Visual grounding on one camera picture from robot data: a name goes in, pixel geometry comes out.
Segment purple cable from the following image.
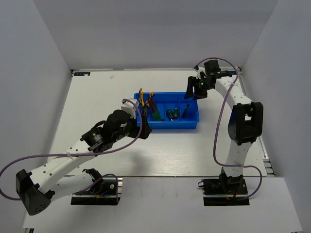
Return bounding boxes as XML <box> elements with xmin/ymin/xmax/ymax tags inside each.
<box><xmin>194</xmin><ymin>57</ymin><xmax>263</xmax><ymax>201</ymax></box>
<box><xmin>0</xmin><ymin>98</ymin><xmax>144</xmax><ymax>204</ymax></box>

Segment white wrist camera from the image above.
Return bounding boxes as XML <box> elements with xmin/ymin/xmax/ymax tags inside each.
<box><xmin>121</xmin><ymin>99</ymin><xmax>139</xmax><ymax>119</ymax></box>
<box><xmin>193</xmin><ymin>66</ymin><xmax>206</xmax><ymax>80</ymax></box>

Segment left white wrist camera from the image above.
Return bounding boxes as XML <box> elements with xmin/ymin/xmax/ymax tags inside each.
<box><xmin>121</xmin><ymin>99</ymin><xmax>139</xmax><ymax>119</ymax></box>

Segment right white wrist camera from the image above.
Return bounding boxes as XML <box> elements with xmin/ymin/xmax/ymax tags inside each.
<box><xmin>193</xmin><ymin>66</ymin><xmax>206</xmax><ymax>80</ymax></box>

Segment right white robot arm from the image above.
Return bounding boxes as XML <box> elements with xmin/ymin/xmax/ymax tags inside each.
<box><xmin>184</xmin><ymin>57</ymin><xmax>263</xmax><ymax>194</ymax></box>

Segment blue compartment tray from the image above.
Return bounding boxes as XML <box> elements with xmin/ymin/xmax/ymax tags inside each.
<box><xmin>139</xmin><ymin>92</ymin><xmax>200</xmax><ymax>130</ymax></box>

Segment left blue corner label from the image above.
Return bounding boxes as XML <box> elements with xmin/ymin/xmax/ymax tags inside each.
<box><xmin>73</xmin><ymin>72</ymin><xmax>90</xmax><ymax>76</ymax></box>

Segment slim black green screwdriver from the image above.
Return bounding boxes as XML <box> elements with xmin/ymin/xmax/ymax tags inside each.
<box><xmin>181</xmin><ymin>103</ymin><xmax>190</xmax><ymax>119</ymax></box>

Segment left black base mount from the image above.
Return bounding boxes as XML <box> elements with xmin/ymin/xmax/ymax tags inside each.
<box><xmin>70</xmin><ymin>177</ymin><xmax>122</xmax><ymax>206</ymax></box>

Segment yellow black combination pliers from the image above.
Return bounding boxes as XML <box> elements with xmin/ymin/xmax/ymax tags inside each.
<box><xmin>138</xmin><ymin>87</ymin><xmax>145</xmax><ymax>107</ymax></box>

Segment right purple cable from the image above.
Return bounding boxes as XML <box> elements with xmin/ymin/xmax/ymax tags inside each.
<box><xmin>194</xmin><ymin>57</ymin><xmax>263</xmax><ymax>201</ymax></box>

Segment green stubby phillips screwdriver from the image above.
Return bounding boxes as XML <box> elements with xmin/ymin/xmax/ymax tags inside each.
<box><xmin>166</xmin><ymin>109</ymin><xmax>173</xmax><ymax>121</ymax></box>

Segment green hex key set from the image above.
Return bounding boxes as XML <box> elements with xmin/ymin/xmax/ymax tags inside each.
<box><xmin>151</xmin><ymin>99</ymin><xmax>164</xmax><ymax>121</ymax></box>

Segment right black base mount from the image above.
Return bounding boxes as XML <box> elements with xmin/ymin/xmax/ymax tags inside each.
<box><xmin>198</xmin><ymin>179</ymin><xmax>250</xmax><ymax>207</ymax></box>

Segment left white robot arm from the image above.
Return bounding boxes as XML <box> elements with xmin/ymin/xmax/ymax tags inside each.
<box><xmin>16</xmin><ymin>110</ymin><xmax>152</xmax><ymax>216</ymax></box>

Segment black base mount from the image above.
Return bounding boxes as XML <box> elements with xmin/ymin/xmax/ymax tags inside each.
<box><xmin>70</xmin><ymin>177</ymin><xmax>122</xmax><ymax>206</ymax></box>
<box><xmin>198</xmin><ymin>179</ymin><xmax>250</xmax><ymax>207</ymax></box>

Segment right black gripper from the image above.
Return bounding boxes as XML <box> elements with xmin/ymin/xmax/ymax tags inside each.
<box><xmin>184</xmin><ymin>76</ymin><xmax>213</xmax><ymax>100</ymax></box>

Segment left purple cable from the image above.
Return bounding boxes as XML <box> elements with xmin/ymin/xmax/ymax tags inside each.
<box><xmin>0</xmin><ymin>98</ymin><xmax>144</xmax><ymax>204</ymax></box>

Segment yellow black needle-nose pliers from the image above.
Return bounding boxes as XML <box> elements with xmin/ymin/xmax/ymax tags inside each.
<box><xmin>143</xmin><ymin>92</ymin><xmax>155</xmax><ymax>113</ymax></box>

